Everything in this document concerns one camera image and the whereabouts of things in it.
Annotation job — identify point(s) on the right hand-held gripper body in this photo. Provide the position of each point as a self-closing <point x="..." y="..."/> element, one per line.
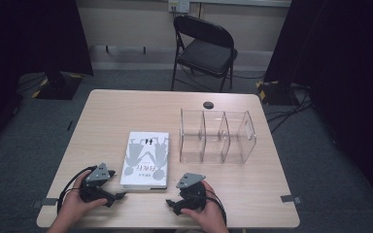
<point x="190" y="181"/>

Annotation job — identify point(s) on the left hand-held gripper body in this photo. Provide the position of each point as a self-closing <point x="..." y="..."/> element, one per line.
<point x="97" y="173"/>

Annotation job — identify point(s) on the white book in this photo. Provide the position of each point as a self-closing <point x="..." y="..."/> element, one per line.
<point x="145" y="161"/>

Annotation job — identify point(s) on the clear acrylic book organizer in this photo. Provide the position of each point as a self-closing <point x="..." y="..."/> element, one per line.
<point x="218" y="139"/>

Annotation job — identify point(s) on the person's right hand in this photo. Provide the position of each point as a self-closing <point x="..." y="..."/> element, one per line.
<point x="212" y="213"/>

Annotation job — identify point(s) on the person's left hand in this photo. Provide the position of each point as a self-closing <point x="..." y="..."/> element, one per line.
<point x="71" y="202"/>

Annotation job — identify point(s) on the grey tape strip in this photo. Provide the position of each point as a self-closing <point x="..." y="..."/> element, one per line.
<point x="290" y="199"/>
<point x="47" y="202"/>

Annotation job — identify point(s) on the round dark table grommet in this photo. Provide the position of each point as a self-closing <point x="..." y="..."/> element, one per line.
<point x="208" y="105"/>

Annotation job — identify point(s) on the black stand base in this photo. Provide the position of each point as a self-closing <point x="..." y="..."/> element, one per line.
<point x="273" y="92"/>
<point x="58" y="85"/>

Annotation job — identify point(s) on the black folding chair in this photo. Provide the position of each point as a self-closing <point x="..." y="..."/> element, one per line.
<point x="207" y="53"/>

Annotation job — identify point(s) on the black curtain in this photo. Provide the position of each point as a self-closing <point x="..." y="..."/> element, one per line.
<point x="343" y="81"/>
<point x="29" y="39"/>

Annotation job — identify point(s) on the white wall socket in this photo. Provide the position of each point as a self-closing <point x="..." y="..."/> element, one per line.
<point x="178" y="6"/>

